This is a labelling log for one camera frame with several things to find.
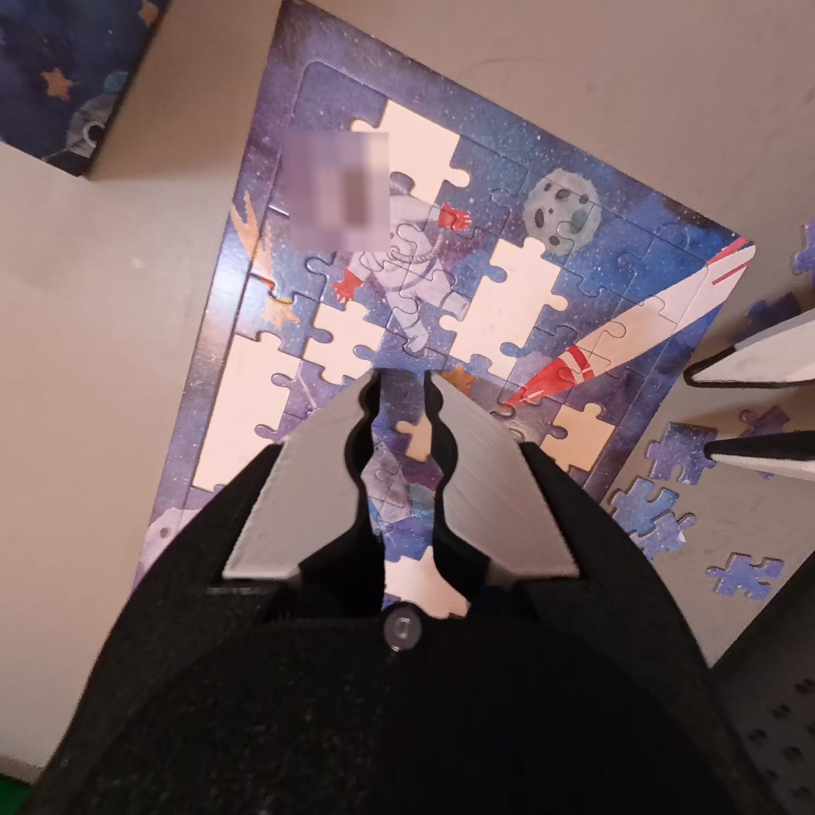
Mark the grey desk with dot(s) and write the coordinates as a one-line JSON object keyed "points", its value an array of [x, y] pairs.
{"points": [[95, 382]]}

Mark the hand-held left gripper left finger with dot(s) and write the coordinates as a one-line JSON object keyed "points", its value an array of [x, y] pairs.
{"points": [[293, 509]]}

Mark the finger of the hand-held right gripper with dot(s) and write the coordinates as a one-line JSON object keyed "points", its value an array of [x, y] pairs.
{"points": [[777, 461], [764, 356]]}

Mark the puzzle pieces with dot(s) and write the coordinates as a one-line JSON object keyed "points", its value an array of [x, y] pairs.
{"points": [[678, 452]]}

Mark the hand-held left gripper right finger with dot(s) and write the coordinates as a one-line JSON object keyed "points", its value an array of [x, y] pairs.
{"points": [[509, 509]]}

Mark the green plastic bin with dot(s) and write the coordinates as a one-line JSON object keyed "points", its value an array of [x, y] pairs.
{"points": [[9, 784]]}

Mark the space puzzle board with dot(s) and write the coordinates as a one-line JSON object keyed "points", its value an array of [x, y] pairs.
{"points": [[637, 223]]}

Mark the illustrated puzzle box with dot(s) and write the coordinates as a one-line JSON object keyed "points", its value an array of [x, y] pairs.
{"points": [[51, 63]]}

